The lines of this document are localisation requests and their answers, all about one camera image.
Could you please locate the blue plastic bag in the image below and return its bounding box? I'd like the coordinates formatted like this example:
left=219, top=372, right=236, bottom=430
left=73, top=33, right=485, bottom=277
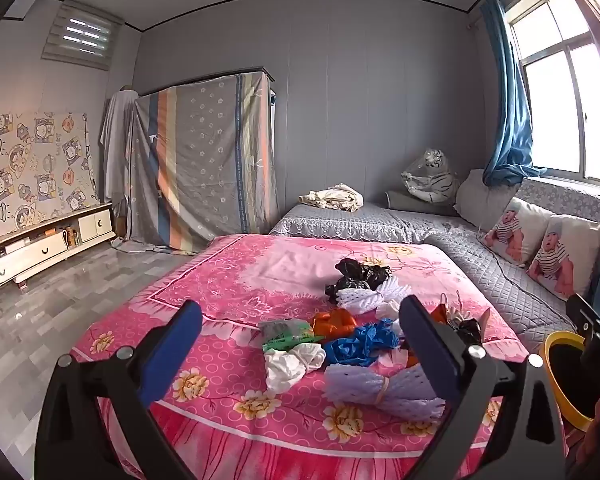
left=324, top=321, right=406, bottom=367

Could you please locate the beige crumpled cloth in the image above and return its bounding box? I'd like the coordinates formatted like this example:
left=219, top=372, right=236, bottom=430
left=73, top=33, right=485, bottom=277
left=300, top=183, right=365, bottom=213

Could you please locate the grey quilted sofa section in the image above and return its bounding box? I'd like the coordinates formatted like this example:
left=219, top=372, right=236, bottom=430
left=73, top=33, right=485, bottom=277
left=422, top=175, right=600, bottom=356
left=269, top=202, right=463, bottom=248

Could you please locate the white foam net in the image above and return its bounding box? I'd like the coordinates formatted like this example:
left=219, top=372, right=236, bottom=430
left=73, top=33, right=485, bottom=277
left=336, top=277, right=406, bottom=317

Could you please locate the white tv cabinet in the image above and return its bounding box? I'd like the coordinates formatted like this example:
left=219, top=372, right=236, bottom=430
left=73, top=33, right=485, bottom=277
left=0, top=202, right=117, bottom=305

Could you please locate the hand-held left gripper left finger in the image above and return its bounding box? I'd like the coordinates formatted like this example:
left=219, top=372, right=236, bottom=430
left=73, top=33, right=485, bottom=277
left=34, top=300, right=203, bottom=480

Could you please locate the white plastic bag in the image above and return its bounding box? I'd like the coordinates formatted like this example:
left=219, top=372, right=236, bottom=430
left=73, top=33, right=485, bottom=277
left=264, top=342, right=327, bottom=393

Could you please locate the green grey plastic bag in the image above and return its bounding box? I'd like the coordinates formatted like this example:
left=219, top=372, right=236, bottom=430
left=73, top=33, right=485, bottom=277
left=258, top=319, right=316, bottom=353

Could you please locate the baby print pillow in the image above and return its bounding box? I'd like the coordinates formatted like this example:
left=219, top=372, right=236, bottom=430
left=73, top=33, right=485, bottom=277
left=526, top=214, right=600, bottom=301
left=482, top=196, right=556, bottom=267

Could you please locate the window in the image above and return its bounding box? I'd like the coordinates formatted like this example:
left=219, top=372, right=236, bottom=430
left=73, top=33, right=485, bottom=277
left=500, top=0, right=600, bottom=188

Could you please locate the plain grey pillow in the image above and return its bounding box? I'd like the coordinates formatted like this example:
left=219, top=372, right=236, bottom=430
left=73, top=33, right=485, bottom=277
left=454, top=169, right=518, bottom=231

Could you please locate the pink floral blanket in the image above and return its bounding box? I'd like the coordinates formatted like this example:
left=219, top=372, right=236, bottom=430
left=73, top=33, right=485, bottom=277
left=72, top=232, right=566, bottom=480

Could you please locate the dark snack wrapper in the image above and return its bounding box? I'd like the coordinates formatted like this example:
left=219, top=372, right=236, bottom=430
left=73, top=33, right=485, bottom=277
left=430, top=300, right=491, bottom=346

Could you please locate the grey window blind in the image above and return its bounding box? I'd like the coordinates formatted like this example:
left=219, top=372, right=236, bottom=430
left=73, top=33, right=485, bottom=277
left=41, top=0, right=126, bottom=72

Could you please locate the striped cloth covered wardrobe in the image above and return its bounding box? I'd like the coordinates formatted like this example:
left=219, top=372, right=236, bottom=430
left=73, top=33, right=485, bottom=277
left=130, top=66, right=277, bottom=256

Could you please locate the cartoon print wall covering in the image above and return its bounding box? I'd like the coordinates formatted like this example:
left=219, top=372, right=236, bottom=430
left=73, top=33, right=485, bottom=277
left=0, top=111, right=101, bottom=251

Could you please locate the white tiger plush toy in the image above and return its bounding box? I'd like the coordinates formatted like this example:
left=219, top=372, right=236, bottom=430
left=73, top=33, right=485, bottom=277
left=401, top=147, right=461, bottom=204

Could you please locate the white hanging cloth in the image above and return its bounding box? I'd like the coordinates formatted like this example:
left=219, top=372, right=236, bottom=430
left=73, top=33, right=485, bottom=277
left=100, top=87, right=140, bottom=221

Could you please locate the yellow rimmed black trash bin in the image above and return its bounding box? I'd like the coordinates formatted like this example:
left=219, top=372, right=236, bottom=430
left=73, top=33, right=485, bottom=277
left=539, top=331, right=600, bottom=432

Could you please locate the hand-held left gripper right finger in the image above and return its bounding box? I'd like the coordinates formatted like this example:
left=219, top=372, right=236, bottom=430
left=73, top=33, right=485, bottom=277
left=399, top=295, right=568, bottom=480

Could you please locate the black plastic bag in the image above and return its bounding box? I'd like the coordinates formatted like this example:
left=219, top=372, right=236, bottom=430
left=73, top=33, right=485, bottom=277
left=324, top=258, right=393, bottom=303

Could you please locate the dark grey cushion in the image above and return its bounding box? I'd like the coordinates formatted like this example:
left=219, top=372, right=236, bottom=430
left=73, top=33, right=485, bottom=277
left=385, top=190, right=456, bottom=217

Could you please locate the orange plastic bag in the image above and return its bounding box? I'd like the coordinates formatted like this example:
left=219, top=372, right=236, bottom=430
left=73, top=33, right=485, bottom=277
left=312, top=310, right=361, bottom=343

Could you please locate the lavender foam net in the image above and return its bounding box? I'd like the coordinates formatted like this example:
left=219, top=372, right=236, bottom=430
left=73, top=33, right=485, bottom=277
left=324, top=362, right=448, bottom=421

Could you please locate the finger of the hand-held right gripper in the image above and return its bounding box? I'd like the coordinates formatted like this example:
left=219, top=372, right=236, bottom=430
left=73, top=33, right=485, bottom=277
left=566, top=292, right=600, bottom=333

